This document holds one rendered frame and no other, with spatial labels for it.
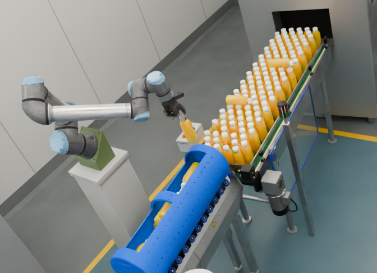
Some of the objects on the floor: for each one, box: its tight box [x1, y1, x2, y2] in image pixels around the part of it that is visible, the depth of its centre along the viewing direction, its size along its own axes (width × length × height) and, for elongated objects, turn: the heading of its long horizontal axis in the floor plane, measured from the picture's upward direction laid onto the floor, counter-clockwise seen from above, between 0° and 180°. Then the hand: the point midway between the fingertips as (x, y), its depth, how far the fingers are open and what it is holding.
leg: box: [232, 214, 259, 273], centre depth 330 cm, size 6×6×63 cm
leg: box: [223, 229, 242, 271], centre depth 338 cm, size 6×6×63 cm
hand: (182, 117), depth 280 cm, fingers closed on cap, 4 cm apart
